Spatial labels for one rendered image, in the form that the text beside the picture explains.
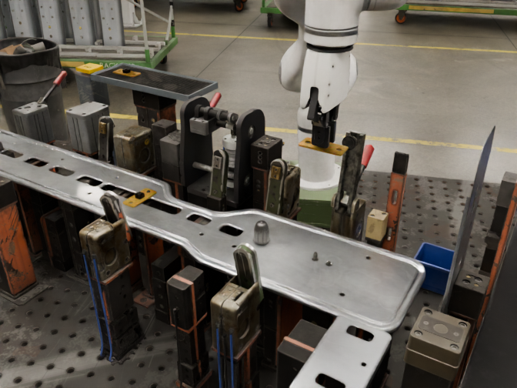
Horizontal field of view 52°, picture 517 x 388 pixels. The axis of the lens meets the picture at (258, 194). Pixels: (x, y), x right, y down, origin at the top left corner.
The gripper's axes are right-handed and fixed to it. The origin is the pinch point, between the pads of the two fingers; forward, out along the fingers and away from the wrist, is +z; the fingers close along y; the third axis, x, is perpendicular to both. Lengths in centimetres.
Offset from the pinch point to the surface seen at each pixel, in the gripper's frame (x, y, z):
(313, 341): 8.7, 18.5, 29.5
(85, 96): -95, -30, 21
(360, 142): 1.6, -15.0, 7.3
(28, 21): -428, -256, 77
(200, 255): -20.8, 10.5, 27.9
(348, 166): -0.4, -15.1, 13.4
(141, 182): -52, -6, 28
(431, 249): 14, -48, 50
